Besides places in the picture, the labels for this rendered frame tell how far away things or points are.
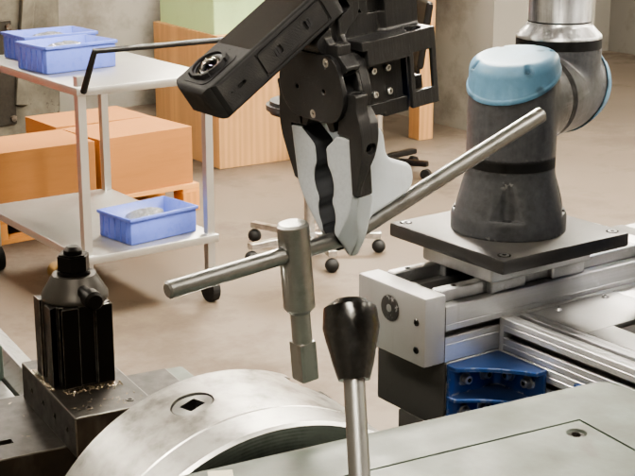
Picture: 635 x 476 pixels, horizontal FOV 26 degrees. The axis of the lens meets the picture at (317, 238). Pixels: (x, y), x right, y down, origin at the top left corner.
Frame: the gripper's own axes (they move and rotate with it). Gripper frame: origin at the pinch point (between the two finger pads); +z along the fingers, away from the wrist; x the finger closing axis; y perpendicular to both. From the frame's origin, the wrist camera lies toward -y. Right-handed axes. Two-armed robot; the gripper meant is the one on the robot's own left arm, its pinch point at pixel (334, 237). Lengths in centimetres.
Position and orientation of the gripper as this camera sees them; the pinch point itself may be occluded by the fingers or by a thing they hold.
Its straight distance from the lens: 95.1
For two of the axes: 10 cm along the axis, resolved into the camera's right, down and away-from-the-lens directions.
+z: 0.9, 9.4, 3.4
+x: -5.8, -2.2, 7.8
